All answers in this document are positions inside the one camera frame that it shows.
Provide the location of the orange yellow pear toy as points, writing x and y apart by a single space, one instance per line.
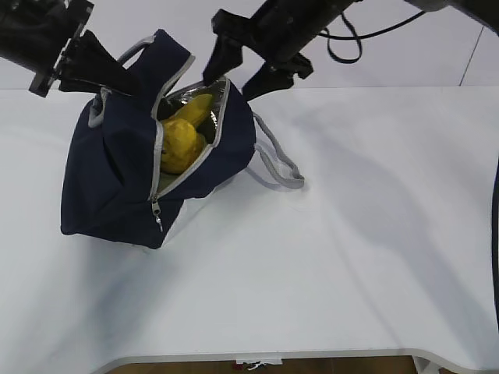
182 145

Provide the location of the navy blue lunch bag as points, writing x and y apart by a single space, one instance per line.
113 165

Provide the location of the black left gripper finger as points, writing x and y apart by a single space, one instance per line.
87 57
121 83

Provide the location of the green lid glass container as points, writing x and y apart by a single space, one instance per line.
165 180

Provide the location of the white tape under table edge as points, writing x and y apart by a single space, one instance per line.
257 361

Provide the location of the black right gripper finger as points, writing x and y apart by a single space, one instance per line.
226 56
266 80

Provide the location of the yellow banana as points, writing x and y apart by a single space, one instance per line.
196 110

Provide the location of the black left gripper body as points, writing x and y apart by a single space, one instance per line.
34 35

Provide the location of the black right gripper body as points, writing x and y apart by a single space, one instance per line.
275 32

